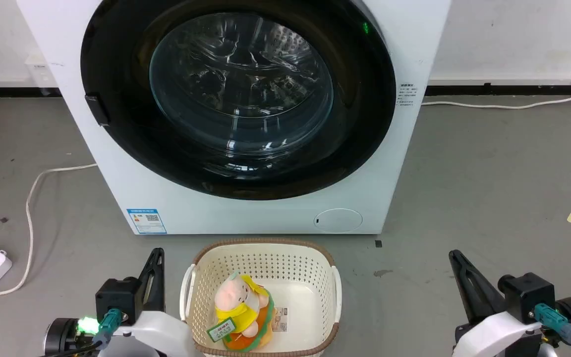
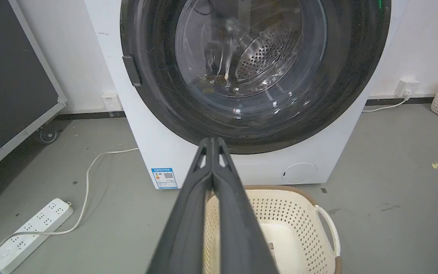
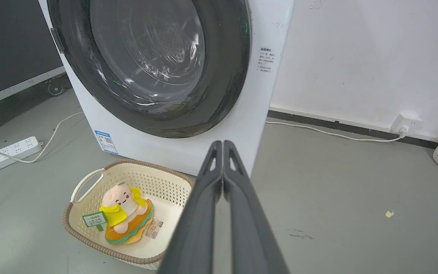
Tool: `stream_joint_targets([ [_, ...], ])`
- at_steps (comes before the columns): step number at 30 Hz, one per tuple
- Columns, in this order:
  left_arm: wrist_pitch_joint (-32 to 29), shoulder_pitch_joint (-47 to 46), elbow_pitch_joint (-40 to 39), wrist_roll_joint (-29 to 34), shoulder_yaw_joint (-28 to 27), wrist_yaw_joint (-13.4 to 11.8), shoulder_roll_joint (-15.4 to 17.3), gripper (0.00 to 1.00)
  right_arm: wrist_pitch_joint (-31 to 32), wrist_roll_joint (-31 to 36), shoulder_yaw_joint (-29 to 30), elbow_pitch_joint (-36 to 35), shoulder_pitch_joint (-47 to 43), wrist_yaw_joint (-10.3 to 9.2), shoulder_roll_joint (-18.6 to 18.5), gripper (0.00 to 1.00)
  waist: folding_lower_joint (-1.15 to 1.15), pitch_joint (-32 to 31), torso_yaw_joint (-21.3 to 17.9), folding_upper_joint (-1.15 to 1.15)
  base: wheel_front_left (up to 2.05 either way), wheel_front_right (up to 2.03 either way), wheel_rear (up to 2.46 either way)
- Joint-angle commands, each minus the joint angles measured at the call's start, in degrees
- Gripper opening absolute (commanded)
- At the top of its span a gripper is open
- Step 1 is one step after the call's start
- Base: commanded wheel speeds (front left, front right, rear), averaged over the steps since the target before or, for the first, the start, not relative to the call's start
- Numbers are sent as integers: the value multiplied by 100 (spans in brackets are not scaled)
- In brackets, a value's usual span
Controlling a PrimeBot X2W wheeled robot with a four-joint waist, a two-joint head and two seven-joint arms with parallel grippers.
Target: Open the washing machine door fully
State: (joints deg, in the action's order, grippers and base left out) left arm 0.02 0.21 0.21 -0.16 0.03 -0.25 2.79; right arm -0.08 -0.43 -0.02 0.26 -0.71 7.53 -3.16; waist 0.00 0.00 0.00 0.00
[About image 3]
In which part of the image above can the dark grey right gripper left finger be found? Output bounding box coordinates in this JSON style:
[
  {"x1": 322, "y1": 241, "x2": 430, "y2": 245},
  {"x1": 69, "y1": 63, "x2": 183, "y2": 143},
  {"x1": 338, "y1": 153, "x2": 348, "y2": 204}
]
[{"x1": 157, "y1": 140, "x2": 224, "y2": 274}]

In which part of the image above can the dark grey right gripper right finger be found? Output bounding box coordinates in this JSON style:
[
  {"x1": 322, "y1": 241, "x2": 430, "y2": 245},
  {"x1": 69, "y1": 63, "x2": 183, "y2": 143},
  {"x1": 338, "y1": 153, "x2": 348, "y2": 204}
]
[{"x1": 223, "y1": 140, "x2": 290, "y2": 274}]

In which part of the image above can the white front-load washing machine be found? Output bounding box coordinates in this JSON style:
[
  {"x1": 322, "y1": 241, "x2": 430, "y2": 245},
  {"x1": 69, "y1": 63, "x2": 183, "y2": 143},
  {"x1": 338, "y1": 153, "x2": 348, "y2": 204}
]
[{"x1": 38, "y1": 0, "x2": 295, "y2": 177}]

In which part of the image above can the dark round washing machine door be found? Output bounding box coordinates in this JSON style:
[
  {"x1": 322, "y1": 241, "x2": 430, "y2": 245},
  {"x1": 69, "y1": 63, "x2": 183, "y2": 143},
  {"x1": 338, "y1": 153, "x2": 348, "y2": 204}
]
[{"x1": 47, "y1": 0, "x2": 251, "y2": 139}]

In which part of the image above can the cream laundry basket brown rim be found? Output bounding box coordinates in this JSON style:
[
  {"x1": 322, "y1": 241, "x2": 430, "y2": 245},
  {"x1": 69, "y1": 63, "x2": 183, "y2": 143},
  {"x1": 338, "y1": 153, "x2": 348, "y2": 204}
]
[{"x1": 63, "y1": 159, "x2": 194, "y2": 270}]

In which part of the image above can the pink plush doll yellow jacket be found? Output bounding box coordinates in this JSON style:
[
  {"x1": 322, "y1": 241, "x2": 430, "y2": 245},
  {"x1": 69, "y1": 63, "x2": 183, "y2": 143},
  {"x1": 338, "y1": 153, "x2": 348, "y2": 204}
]
[{"x1": 83, "y1": 181, "x2": 155, "y2": 245}]

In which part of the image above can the white power strip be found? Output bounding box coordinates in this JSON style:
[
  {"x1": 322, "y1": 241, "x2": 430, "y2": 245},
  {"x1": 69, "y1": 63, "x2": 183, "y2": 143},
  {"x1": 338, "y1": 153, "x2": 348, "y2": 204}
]
[{"x1": 0, "y1": 136, "x2": 43, "y2": 178}]

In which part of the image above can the white wall plug with cable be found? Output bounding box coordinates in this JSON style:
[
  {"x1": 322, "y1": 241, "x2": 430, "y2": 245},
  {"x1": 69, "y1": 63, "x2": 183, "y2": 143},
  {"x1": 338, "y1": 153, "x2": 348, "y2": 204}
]
[{"x1": 265, "y1": 121, "x2": 402, "y2": 142}]

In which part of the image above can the white power strip cable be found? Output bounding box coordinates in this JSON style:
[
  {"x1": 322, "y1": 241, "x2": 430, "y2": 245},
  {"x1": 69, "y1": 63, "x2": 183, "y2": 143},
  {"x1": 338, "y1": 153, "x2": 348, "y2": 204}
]
[{"x1": 0, "y1": 112, "x2": 85, "y2": 164}]

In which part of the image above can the white wall socket with plug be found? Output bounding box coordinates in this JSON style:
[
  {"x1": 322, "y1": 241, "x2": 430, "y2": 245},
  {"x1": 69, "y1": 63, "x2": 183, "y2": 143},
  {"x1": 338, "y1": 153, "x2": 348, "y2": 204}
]
[{"x1": 390, "y1": 113, "x2": 423, "y2": 138}]

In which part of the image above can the dark board on wheeled frame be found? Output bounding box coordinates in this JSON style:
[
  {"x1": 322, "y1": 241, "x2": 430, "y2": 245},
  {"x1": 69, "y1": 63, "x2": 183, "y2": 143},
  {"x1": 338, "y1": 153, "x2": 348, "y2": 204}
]
[{"x1": 0, "y1": 0, "x2": 71, "y2": 127}]

